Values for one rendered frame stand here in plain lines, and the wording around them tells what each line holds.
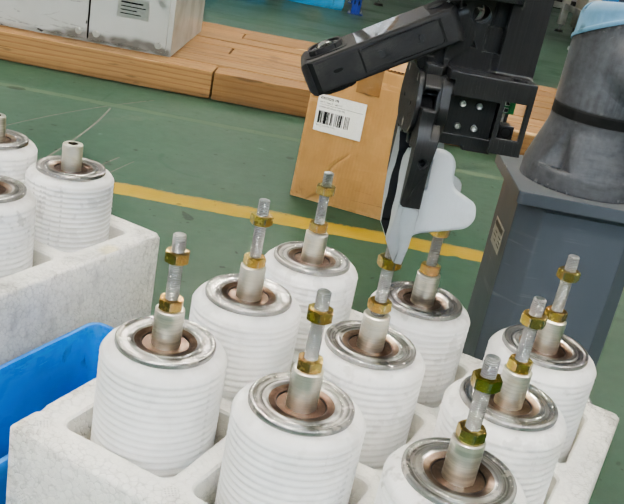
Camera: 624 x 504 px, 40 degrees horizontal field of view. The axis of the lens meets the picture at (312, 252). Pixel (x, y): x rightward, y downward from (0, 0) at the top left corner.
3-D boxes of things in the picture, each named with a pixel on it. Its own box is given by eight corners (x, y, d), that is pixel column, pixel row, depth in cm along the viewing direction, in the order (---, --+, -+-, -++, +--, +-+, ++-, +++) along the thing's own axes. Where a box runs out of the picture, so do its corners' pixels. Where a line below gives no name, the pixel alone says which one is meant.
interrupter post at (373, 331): (371, 340, 72) (379, 304, 71) (389, 354, 71) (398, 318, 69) (349, 344, 71) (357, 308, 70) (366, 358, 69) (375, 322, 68)
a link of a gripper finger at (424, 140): (423, 214, 61) (450, 87, 58) (402, 210, 60) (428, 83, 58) (412, 200, 65) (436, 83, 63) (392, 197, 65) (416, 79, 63)
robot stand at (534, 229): (445, 338, 132) (496, 150, 121) (564, 360, 132) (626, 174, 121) (459, 403, 115) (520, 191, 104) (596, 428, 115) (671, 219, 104)
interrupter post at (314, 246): (298, 265, 84) (304, 233, 83) (300, 255, 86) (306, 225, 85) (322, 269, 84) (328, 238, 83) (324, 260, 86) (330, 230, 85)
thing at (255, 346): (158, 439, 84) (181, 271, 77) (252, 433, 88) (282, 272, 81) (180, 505, 76) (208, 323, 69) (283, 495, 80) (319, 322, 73)
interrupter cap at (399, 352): (375, 321, 76) (377, 314, 76) (433, 364, 70) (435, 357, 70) (305, 333, 71) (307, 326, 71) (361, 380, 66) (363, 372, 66)
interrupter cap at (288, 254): (269, 270, 82) (270, 263, 82) (277, 241, 89) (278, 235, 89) (347, 285, 82) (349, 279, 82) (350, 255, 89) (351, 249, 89)
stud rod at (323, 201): (311, 247, 84) (326, 173, 81) (308, 243, 85) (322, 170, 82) (321, 247, 84) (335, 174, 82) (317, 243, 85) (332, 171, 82)
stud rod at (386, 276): (375, 331, 69) (395, 245, 67) (366, 325, 70) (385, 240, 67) (383, 328, 70) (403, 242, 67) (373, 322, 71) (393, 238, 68)
